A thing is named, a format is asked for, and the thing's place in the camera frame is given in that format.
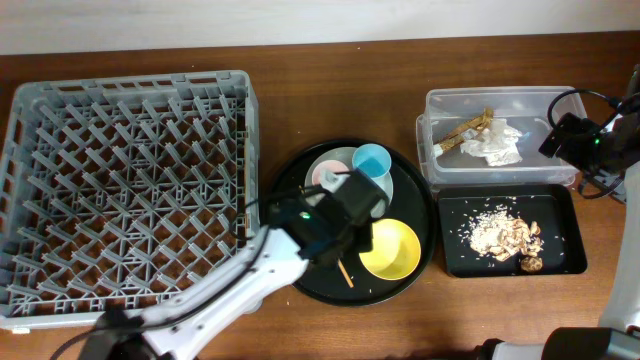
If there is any clear plastic bin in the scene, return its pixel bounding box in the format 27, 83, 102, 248
416, 86, 578, 192

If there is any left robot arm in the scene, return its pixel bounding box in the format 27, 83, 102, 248
77, 170, 389, 359

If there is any white tissue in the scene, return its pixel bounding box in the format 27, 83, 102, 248
460, 118, 523, 167

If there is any wooden chopstick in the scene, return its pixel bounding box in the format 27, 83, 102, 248
337, 259, 354, 288
241, 115, 250, 241

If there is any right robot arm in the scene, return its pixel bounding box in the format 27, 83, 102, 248
470, 66, 639, 360

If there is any gold snack wrapper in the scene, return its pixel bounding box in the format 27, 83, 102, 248
433, 108, 494, 157

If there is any grey plate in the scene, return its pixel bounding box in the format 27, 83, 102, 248
305, 147, 394, 219

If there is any black rectangular tray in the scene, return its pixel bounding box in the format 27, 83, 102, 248
438, 184, 587, 278

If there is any round black tray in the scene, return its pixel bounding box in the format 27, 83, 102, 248
266, 138, 438, 307

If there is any blue cup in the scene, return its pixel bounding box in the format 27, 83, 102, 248
352, 143, 392, 179

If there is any grey dishwasher rack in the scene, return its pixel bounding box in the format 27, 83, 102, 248
1, 70, 260, 332

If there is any food scraps and rice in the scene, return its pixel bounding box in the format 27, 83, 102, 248
455, 197, 545, 274

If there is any yellow bowl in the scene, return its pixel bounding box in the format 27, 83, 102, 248
359, 218, 422, 281

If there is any pink cup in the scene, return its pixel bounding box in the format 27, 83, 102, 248
311, 160, 349, 185

